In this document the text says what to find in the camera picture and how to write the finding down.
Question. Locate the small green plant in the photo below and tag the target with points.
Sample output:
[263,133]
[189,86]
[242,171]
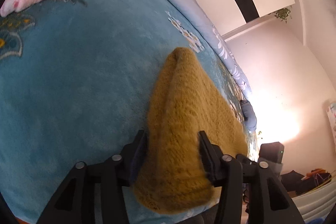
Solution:
[260,133]

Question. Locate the green plant on wardrobe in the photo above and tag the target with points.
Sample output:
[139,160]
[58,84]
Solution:
[283,14]

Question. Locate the black tower appliance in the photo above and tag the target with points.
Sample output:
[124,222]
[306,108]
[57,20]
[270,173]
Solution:
[271,151]

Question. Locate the mustard knitted sweater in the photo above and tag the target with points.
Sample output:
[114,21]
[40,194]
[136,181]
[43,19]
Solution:
[178,113]

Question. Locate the teal floral plush blanket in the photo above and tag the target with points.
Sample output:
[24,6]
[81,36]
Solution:
[78,82]

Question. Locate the white stacked boxes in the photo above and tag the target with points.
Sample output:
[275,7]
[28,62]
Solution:
[315,208]

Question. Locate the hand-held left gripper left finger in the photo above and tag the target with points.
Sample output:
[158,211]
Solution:
[137,158]

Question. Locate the dark clothes pile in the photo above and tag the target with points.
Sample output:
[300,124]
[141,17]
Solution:
[304,180]

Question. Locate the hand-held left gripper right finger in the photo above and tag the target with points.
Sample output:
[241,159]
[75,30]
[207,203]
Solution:
[210,161]

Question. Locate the light blue daisy quilt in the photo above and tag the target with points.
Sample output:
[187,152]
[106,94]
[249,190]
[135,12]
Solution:
[223,45]

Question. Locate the wall poster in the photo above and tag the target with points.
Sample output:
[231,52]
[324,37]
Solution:
[332,116]

